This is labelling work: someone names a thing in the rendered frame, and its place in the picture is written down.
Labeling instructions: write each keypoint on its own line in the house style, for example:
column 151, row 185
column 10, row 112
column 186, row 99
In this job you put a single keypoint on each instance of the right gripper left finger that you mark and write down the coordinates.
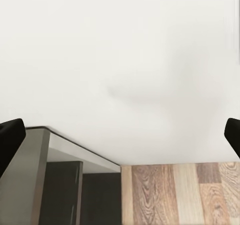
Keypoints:
column 12, row 134

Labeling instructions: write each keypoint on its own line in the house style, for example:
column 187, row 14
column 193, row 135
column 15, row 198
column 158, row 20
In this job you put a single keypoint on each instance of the desk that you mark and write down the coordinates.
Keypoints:
column 51, row 181

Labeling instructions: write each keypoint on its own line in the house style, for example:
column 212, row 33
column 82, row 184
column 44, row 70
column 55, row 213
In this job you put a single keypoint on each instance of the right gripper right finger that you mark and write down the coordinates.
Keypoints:
column 232, row 134

